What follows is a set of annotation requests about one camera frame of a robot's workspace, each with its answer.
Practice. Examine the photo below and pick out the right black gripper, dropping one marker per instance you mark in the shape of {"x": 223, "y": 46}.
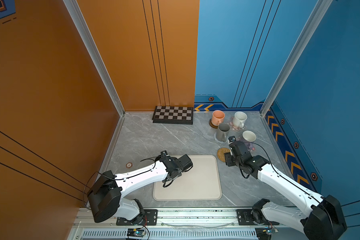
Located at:
{"x": 227, "y": 159}

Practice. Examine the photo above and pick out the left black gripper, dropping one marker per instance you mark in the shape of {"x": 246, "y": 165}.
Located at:
{"x": 167, "y": 182}

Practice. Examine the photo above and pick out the pink flower coaster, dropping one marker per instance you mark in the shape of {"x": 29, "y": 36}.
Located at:
{"x": 250, "y": 146}
{"x": 236, "y": 129}

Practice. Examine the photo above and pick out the woven rattan round coaster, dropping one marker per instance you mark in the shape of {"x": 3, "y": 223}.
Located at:
{"x": 221, "y": 154}

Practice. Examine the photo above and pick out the white mug purple handle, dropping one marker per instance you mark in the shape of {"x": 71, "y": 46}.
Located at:
{"x": 249, "y": 136}

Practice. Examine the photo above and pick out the grey green mug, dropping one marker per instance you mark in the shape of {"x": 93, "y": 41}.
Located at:
{"x": 223, "y": 131}

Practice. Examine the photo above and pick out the beige rectangular serving tray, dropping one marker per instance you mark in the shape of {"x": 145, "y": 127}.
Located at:
{"x": 202, "y": 182}

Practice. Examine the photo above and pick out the cream white mug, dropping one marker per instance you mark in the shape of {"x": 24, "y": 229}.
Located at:
{"x": 239, "y": 120}

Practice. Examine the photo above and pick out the brown wooden round coaster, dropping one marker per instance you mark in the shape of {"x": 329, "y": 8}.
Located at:
{"x": 212, "y": 125}

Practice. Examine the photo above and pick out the orange peach mug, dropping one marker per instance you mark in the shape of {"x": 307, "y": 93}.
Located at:
{"x": 217, "y": 117}

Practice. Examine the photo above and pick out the blue woven round coaster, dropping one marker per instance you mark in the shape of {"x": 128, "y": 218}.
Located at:
{"x": 220, "y": 142}

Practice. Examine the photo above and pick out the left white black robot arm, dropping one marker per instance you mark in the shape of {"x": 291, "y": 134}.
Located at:
{"x": 107, "y": 196}

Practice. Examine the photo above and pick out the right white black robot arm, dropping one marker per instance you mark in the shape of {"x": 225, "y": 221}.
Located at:
{"x": 318, "y": 217}

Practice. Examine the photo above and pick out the black white chessboard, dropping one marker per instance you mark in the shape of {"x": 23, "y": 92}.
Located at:
{"x": 173, "y": 115}

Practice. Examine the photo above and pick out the left green circuit board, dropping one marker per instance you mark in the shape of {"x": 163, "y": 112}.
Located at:
{"x": 136, "y": 233}

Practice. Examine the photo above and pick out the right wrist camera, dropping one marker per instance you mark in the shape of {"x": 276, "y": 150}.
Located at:
{"x": 232, "y": 139}

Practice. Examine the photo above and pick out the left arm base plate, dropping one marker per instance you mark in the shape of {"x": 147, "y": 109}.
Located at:
{"x": 149, "y": 218}

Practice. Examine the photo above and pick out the aluminium front frame rail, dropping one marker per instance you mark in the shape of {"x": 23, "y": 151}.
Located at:
{"x": 214, "y": 223}

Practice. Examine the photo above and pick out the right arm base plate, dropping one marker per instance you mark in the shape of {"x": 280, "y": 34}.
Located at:
{"x": 243, "y": 216}

